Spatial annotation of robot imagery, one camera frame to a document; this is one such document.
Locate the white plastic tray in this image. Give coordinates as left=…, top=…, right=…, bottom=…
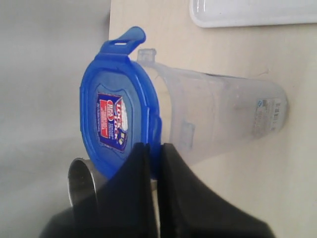
left=189, top=0, right=317, bottom=28

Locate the clear tall plastic container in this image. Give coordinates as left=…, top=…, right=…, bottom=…
left=137, top=49, right=288, bottom=165

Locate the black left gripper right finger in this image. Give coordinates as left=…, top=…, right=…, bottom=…
left=158, top=144, right=274, bottom=238

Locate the blue container lid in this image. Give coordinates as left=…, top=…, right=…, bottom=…
left=80, top=26, right=162, bottom=178

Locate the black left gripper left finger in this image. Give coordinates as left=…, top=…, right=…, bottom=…
left=39, top=143, right=159, bottom=238

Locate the stainless steel cup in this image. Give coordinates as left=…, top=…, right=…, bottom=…
left=67, top=158, right=159, bottom=238

